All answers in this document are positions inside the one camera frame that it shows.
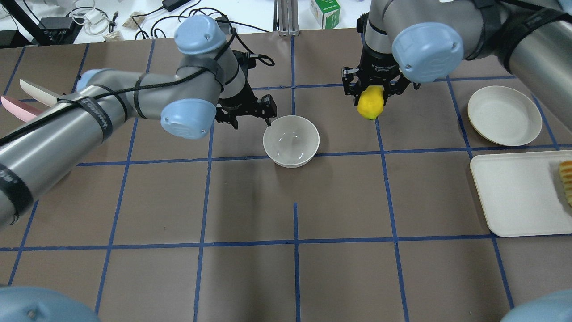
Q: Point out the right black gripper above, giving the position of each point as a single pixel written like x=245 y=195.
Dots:
x=373 y=66

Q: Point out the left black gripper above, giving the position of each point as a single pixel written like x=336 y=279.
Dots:
x=237 y=101

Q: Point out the yellow lemon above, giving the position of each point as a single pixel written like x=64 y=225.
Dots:
x=371 y=102

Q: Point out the white bowl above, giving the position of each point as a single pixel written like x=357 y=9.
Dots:
x=291 y=141

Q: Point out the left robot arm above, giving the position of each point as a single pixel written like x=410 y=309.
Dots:
x=209 y=85

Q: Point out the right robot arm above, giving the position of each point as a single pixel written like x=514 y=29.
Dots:
x=418 y=41

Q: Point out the green white carton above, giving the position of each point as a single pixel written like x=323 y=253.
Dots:
x=326 y=12

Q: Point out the cream round plate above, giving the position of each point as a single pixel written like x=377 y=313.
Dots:
x=504 y=116

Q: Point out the cream rectangular tray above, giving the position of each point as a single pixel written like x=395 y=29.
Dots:
x=521 y=194

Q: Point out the white plate in rack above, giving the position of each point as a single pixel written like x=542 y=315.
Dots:
x=43 y=95

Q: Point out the sliced yellow food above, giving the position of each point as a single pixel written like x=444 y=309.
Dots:
x=565 y=175

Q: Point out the pink plate in rack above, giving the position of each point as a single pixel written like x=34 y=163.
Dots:
x=21 y=110

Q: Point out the aluminium frame post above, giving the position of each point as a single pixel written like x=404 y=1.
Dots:
x=286 y=18

